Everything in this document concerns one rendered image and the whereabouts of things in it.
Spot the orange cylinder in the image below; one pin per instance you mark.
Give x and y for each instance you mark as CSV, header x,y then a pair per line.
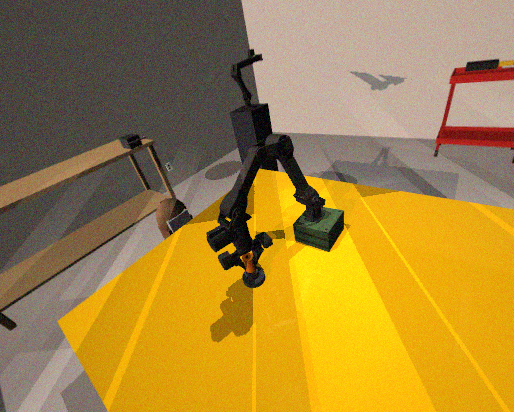
x,y
249,262

